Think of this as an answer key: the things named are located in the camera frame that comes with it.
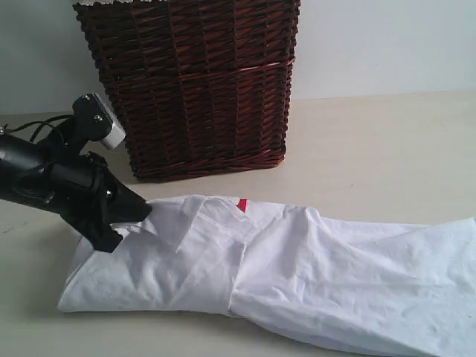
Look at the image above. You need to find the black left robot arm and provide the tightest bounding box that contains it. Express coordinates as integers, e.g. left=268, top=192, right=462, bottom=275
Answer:
left=1, top=133, right=152, bottom=253

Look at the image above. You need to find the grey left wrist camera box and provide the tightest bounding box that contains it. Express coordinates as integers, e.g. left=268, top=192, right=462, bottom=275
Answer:
left=72, top=93, right=126, bottom=149

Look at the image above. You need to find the dark brown wicker basket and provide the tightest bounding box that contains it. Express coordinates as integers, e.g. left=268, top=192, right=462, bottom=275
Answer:
left=73, top=0, right=300, bottom=181

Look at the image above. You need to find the white shirt with red trim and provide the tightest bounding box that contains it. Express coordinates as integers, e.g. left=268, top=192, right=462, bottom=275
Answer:
left=58, top=195, right=475, bottom=356

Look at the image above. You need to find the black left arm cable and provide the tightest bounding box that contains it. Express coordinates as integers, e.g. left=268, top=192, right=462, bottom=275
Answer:
left=7, top=113, right=71, bottom=146

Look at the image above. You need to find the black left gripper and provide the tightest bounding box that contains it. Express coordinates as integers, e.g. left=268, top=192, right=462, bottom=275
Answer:
left=22, top=126, right=152, bottom=253

